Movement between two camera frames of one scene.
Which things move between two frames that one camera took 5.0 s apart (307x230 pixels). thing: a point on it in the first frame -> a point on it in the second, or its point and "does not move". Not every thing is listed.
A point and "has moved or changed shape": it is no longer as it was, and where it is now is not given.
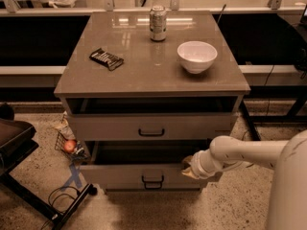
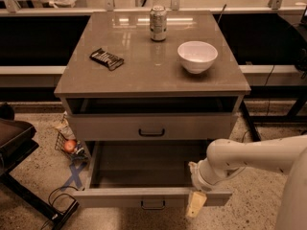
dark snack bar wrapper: x=110 y=60 does not move
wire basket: x=69 y=147 does not move
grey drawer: x=142 y=165 has moved or changed shape
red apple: x=70 y=147 does not move
